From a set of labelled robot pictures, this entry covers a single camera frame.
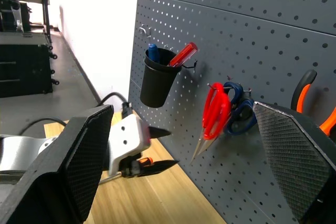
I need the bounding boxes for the blue handled scissors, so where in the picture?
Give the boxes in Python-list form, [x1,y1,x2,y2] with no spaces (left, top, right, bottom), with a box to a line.
[223,82,259,136]

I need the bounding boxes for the black drawer cabinet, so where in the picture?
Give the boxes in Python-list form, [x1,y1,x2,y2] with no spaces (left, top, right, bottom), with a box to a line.
[0,42,60,99]

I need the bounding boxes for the black wire cup holder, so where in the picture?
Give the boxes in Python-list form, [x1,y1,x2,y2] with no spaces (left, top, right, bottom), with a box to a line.
[182,60,198,71]

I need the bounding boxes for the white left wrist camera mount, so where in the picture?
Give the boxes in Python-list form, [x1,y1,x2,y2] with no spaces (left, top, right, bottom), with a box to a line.
[108,114,153,177]

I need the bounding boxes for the red handled scissors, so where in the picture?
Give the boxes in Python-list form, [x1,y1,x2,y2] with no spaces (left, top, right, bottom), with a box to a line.
[190,82,233,166]

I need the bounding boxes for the orange black needle nose pliers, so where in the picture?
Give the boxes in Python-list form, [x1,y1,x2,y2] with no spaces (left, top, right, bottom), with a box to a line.
[290,69,336,137]

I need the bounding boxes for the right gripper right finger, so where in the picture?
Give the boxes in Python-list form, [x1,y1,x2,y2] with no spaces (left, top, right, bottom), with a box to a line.
[253,101,336,224]

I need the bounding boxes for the red handled screwdriver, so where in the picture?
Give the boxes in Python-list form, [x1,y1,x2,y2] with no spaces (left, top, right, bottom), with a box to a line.
[167,41,199,68]

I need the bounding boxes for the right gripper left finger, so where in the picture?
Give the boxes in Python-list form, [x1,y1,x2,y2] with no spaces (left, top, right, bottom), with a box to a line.
[0,104,115,224]

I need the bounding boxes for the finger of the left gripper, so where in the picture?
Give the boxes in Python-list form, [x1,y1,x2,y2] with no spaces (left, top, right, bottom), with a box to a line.
[141,159,181,176]
[148,126,173,140]

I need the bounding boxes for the dark grey pegboard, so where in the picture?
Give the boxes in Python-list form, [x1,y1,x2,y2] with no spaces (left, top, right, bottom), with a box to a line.
[128,0,336,224]

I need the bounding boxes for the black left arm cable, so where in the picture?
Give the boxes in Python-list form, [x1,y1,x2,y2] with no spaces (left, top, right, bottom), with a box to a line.
[18,91,133,136]

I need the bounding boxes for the black plastic cup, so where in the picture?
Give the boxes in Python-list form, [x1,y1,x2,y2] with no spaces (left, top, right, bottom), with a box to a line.
[139,48,183,109]

